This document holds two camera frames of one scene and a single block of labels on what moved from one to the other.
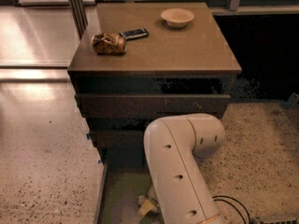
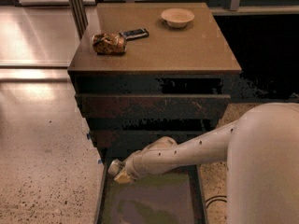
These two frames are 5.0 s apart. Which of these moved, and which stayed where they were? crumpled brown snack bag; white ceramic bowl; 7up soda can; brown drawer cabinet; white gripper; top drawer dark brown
Moved: 7up soda can; white gripper
Stayed: brown drawer cabinet; top drawer dark brown; white ceramic bowl; crumpled brown snack bag
